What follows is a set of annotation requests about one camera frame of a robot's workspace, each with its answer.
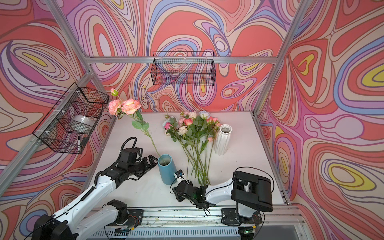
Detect black wire basket left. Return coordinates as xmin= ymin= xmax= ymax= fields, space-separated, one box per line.
xmin=33 ymin=83 xmax=109 ymax=154

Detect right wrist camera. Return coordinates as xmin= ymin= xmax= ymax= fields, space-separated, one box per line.
xmin=174 ymin=170 xmax=184 ymax=179

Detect black wire basket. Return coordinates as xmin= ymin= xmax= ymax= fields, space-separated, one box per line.
xmin=33 ymin=83 xmax=109 ymax=154
xmin=151 ymin=51 xmax=217 ymax=86

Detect teal cylindrical vase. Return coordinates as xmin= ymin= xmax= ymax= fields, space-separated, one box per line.
xmin=158 ymin=154 xmax=177 ymax=186

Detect bunch of artificial flowers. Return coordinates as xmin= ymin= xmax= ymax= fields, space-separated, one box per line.
xmin=163 ymin=111 xmax=221 ymax=185

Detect white ribbed vase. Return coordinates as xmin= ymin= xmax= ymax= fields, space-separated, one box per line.
xmin=213 ymin=124 xmax=233 ymax=156

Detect black wire basket back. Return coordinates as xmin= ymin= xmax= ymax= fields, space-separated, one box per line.
xmin=151 ymin=51 xmax=217 ymax=86

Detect pink carnation flower stem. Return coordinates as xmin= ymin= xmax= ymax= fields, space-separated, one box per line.
xmin=108 ymin=89 xmax=161 ymax=158

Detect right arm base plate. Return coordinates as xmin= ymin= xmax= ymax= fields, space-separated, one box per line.
xmin=221 ymin=208 xmax=263 ymax=227

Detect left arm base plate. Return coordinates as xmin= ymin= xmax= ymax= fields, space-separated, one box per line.
xmin=110 ymin=209 xmax=144 ymax=229

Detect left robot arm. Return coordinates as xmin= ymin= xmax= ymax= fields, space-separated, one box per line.
xmin=30 ymin=137 xmax=158 ymax=240

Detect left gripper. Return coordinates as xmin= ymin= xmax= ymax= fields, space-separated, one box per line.
xmin=127 ymin=154 xmax=161 ymax=178

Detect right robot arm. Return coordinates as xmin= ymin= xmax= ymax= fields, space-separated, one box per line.
xmin=170 ymin=167 xmax=275 ymax=219

